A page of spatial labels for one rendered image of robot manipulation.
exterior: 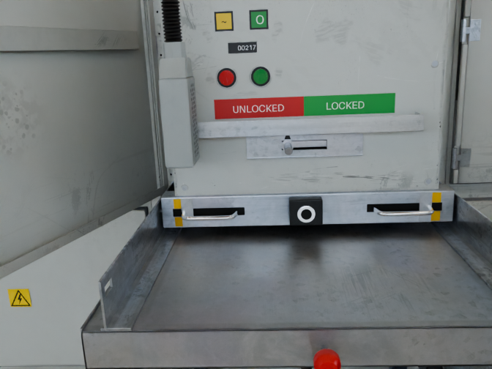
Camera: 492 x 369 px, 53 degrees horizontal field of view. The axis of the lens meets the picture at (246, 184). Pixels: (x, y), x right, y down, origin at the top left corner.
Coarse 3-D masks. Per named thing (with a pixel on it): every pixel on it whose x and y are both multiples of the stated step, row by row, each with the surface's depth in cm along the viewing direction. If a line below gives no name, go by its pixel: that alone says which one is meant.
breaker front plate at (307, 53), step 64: (192, 0) 84; (256, 0) 83; (320, 0) 83; (384, 0) 82; (448, 0) 82; (192, 64) 86; (256, 64) 86; (320, 64) 85; (384, 64) 85; (192, 192) 93; (256, 192) 92
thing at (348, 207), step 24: (168, 192) 96; (336, 192) 91; (360, 192) 90; (384, 192) 90; (408, 192) 89; (432, 192) 89; (168, 216) 93; (240, 216) 92; (264, 216) 92; (288, 216) 92; (336, 216) 91; (360, 216) 91; (384, 216) 91; (408, 216) 90
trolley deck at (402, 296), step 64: (192, 256) 84; (256, 256) 83; (320, 256) 82; (384, 256) 81; (448, 256) 80; (192, 320) 64; (256, 320) 63; (320, 320) 63; (384, 320) 62; (448, 320) 62
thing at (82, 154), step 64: (0, 0) 80; (64, 0) 94; (128, 0) 112; (0, 64) 81; (64, 64) 95; (128, 64) 114; (0, 128) 82; (64, 128) 96; (128, 128) 115; (0, 192) 83; (64, 192) 97; (128, 192) 117; (0, 256) 83
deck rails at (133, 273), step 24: (456, 216) 90; (480, 216) 79; (144, 240) 82; (168, 240) 91; (456, 240) 85; (480, 240) 79; (120, 264) 69; (144, 264) 81; (480, 264) 76; (120, 288) 68; (144, 288) 73; (120, 312) 66
